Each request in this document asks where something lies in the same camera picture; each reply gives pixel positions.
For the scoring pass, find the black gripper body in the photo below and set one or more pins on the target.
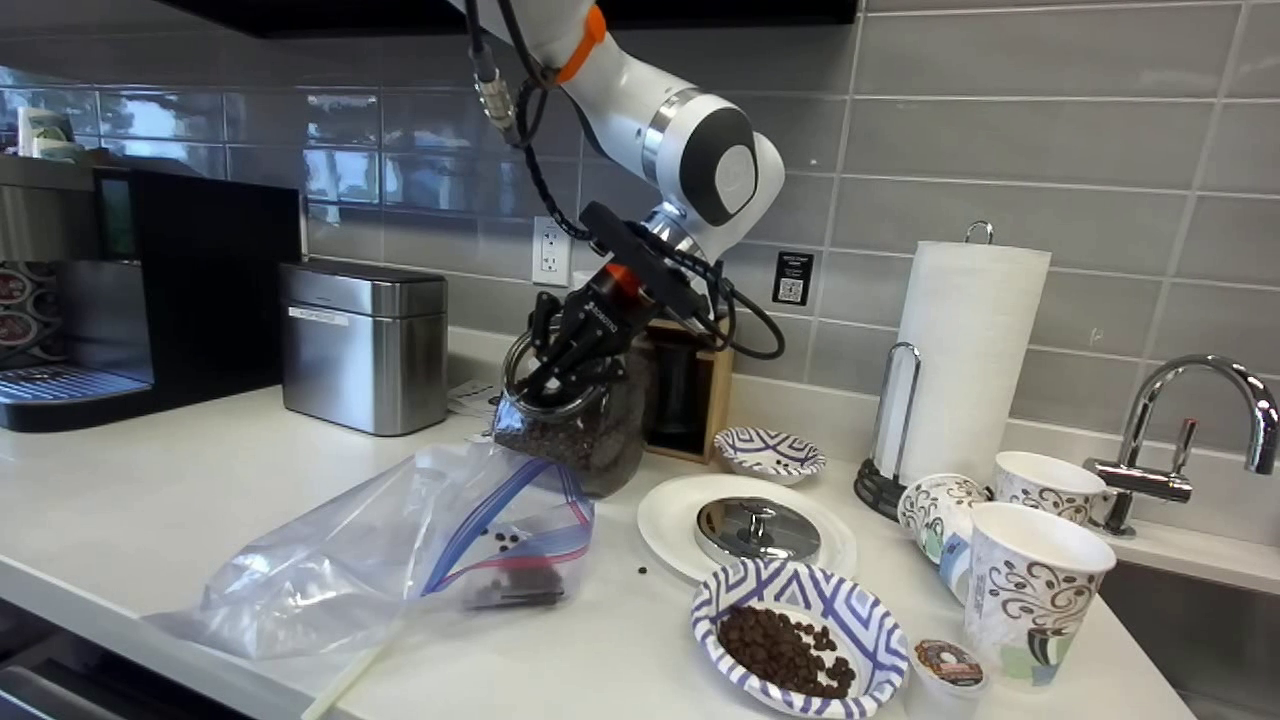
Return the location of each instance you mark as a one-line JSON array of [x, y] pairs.
[[610, 315]]

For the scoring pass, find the small coffee pod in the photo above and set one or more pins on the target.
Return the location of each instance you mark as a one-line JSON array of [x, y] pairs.
[[950, 662]]

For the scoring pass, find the stainless steel sink basin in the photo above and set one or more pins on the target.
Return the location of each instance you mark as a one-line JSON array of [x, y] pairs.
[[1201, 643]]

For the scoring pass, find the dark base cabinet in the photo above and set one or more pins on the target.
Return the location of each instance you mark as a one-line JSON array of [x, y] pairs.
[[81, 683]]

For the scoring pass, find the tipped patterned paper cup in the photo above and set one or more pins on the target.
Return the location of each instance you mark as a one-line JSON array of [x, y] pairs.
[[934, 515]]

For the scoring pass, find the stainless steel lidded bin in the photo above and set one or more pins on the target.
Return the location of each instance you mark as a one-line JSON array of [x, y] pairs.
[[363, 352]]

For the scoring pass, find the large coffee bean heap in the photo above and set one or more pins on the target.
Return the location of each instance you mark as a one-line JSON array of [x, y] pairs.
[[787, 652]]

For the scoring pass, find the dark overhead cabinet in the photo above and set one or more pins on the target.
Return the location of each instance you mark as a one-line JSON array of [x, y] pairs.
[[332, 12]]

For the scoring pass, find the large blue patterned paper bowl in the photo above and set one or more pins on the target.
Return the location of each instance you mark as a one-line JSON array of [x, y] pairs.
[[853, 622]]

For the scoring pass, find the small coffee bean clump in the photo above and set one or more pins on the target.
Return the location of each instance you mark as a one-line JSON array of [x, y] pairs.
[[512, 589]]

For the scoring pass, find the chrome kitchen faucet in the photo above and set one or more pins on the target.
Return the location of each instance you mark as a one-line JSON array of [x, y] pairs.
[[1201, 375]]

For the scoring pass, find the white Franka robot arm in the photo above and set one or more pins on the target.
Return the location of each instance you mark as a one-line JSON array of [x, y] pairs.
[[665, 120]]

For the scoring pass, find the black coffee machine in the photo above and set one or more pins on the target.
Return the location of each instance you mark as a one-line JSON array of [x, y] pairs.
[[202, 293]]

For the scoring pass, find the short patterned paper cup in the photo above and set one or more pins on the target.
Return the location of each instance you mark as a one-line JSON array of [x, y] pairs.
[[1047, 483]]

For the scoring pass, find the round metal jar lid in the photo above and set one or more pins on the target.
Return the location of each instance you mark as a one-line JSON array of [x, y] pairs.
[[756, 531]]

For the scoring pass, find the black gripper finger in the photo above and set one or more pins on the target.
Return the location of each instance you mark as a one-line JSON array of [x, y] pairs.
[[546, 346], [594, 387]]

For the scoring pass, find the tall patterned paper cup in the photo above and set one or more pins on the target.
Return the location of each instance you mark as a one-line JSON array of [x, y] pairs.
[[1034, 603]]

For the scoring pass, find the metal paper towel holder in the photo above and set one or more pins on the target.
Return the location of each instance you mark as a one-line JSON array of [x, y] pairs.
[[880, 499]]

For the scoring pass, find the white round plate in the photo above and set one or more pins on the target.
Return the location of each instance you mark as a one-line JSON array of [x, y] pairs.
[[665, 527]]

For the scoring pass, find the glass jar of coffee beans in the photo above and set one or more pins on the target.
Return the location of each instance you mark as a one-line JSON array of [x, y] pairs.
[[600, 441]]

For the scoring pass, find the crumpled plastic wrapper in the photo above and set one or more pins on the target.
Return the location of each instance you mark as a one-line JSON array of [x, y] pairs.
[[507, 423]]

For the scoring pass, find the clear plastic zip bag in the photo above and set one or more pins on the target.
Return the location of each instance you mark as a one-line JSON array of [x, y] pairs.
[[345, 560]]

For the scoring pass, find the white paper towel roll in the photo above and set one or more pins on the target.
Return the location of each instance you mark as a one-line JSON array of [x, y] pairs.
[[975, 363]]

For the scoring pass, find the white wall power outlet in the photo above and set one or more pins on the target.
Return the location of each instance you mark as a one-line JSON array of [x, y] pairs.
[[549, 260]]

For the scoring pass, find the wooden countertop organizer rack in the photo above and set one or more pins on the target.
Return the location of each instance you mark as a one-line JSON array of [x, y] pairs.
[[722, 403]]

